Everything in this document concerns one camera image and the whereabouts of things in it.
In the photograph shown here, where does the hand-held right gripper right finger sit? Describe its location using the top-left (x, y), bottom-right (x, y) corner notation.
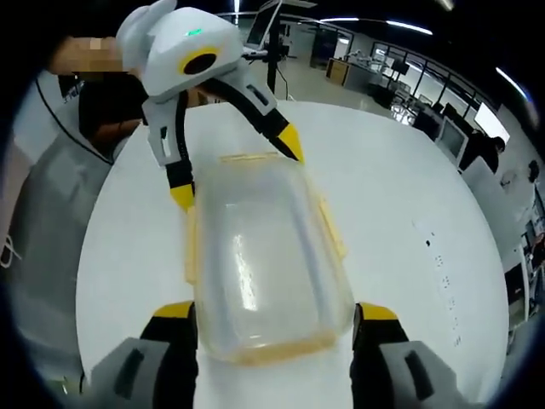
top-left (349, 302), bottom-right (466, 409)

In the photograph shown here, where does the person's light coat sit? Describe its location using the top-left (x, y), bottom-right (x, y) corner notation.
top-left (0, 70), bottom-right (117, 387)

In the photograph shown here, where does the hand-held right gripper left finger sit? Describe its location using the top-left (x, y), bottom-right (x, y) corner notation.
top-left (90, 299), bottom-right (201, 409)

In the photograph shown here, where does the person's black shirt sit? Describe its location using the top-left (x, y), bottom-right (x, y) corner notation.
top-left (77, 74), bottom-right (148, 159)

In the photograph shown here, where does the black tripod stand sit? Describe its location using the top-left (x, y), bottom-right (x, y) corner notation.
top-left (242, 23), bottom-right (293, 101)

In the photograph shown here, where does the grey desktop monitor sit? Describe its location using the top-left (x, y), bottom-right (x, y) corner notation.
top-left (439, 116), bottom-right (468, 158)

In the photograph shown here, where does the yellow cabinet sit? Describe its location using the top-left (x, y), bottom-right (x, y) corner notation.
top-left (324, 56), bottom-right (353, 85)

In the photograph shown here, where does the clear plastic box with buckle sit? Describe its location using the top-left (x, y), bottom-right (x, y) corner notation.
top-left (183, 150), bottom-right (355, 367)

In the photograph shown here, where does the open laptop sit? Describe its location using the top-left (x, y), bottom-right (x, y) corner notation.
top-left (248, 0), bottom-right (283, 49)

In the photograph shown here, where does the white wall screen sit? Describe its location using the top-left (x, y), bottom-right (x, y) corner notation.
top-left (473, 103), bottom-right (511, 142)

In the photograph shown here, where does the person's left hand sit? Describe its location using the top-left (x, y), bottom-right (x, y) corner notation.
top-left (45, 36), bottom-right (74, 76)

